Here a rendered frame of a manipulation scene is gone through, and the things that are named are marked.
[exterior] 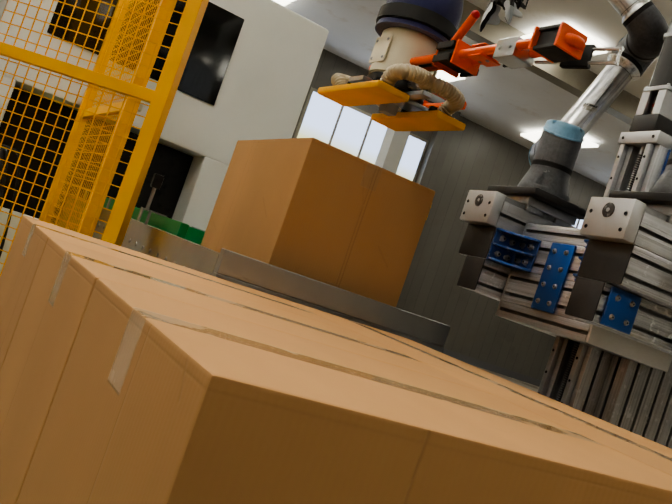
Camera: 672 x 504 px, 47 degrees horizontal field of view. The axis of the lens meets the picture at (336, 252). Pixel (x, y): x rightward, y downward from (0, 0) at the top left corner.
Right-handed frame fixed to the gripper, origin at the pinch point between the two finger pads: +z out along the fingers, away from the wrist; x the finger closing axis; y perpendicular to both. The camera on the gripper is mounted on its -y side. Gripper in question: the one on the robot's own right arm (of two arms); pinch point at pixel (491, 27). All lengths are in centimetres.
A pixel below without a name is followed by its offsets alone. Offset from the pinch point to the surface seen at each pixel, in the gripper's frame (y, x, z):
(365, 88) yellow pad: -43, -25, 41
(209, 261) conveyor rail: -66, -22, 95
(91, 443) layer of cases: -102, -137, 110
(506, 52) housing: -29, -61, 30
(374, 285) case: -20, -20, 87
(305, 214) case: -46, -21, 76
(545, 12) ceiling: 318, 464, -245
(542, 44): -29, -72, 30
